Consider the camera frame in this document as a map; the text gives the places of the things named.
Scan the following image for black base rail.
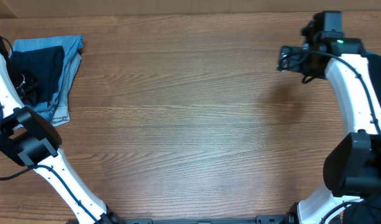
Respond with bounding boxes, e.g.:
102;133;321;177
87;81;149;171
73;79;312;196
98;214;299;224

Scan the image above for folded light blue jeans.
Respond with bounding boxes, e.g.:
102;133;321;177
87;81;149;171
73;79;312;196
13;35;83;126

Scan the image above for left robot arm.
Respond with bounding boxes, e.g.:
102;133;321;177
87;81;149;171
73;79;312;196
0;36;122;223

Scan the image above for dark navy t-shirt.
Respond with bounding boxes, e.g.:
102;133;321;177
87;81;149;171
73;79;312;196
9;46;64;105

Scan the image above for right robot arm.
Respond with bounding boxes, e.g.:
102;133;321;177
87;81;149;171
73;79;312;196
277;11;381;223

